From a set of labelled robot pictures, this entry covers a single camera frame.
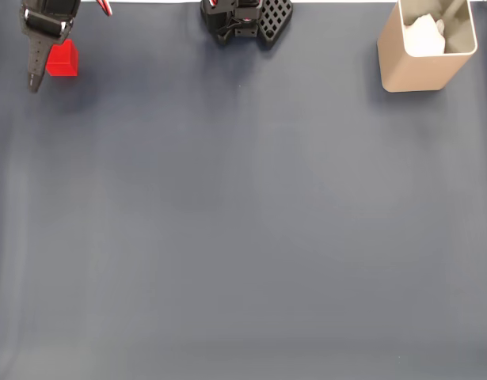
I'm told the red cube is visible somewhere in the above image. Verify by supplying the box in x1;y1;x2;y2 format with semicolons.
44;38;80;78

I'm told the beige rounded box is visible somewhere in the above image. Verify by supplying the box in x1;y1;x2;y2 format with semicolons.
376;0;478;93

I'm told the grey table cloth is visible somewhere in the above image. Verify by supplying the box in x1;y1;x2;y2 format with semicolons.
0;2;487;380

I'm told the white crumpled paper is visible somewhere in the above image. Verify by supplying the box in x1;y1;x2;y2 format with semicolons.
402;13;448;57

